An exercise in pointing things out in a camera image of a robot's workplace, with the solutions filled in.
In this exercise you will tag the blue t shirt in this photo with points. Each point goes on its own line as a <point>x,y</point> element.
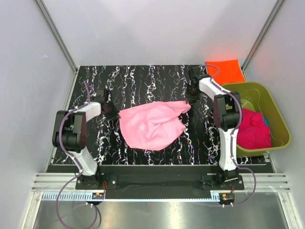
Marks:
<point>265,122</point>

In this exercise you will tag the olive green plastic bin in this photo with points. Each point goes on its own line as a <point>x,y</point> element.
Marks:
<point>255,97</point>

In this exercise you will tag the magenta t shirt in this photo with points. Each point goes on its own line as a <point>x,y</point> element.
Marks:
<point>253,132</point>

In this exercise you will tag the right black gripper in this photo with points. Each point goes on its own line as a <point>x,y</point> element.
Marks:
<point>190,98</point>

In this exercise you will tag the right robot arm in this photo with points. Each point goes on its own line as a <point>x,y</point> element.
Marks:
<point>227,116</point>

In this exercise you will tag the aluminium frame rail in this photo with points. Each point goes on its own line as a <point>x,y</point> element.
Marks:
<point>263,182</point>

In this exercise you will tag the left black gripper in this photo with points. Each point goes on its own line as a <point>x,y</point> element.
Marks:
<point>114,115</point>

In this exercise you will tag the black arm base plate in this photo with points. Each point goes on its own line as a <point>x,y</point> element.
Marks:
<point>154,172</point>

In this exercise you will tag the folded orange t shirt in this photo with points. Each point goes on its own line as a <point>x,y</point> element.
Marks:
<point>226,71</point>

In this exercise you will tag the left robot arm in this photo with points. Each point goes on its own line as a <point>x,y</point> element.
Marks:
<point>70,131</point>

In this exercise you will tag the light pink t shirt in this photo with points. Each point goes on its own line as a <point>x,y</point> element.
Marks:
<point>153,126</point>

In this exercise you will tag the black marbled table mat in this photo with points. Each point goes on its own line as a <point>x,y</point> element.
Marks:
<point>131,85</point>

